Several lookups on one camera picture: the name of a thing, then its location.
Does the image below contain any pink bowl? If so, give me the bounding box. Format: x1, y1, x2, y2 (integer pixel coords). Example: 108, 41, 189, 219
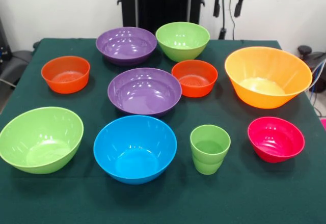
247, 117, 306, 163

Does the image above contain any dark green tablecloth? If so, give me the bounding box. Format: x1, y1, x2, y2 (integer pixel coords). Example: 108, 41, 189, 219
0, 38, 326, 224

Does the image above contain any black cable with plug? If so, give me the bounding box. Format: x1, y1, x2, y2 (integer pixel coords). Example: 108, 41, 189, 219
219, 0, 228, 40

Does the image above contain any thin black cable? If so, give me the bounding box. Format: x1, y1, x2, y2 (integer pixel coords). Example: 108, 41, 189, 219
229, 0, 236, 40

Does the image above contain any small green bowl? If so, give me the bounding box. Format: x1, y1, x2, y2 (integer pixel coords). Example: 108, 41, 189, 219
155, 21, 211, 63

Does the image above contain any grey office chair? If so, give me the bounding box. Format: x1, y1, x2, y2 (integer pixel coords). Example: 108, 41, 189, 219
0, 17, 35, 90

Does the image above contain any large orange bowl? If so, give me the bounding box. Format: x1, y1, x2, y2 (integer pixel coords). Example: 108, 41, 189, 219
224, 46, 313, 109

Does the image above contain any orange-red bowl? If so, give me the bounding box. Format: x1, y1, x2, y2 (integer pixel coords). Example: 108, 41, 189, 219
171, 60, 219, 98
41, 55, 91, 94

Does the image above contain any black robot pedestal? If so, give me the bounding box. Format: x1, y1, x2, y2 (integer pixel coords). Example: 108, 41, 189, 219
117, 0, 206, 30

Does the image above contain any large green bowl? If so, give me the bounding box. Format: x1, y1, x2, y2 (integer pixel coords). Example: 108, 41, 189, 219
0, 106, 85, 175

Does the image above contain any purple bowl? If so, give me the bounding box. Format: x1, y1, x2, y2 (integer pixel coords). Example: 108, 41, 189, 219
107, 67, 182, 118
95, 26, 158, 66

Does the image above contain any tangle of floor cables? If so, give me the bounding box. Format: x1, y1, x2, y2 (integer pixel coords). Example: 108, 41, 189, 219
307, 61, 326, 115

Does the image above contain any blue bowl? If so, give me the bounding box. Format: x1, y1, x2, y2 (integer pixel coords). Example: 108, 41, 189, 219
93, 115, 178, 185

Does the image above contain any green cup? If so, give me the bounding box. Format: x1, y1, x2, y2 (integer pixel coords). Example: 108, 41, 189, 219
189, 124, 231, 176

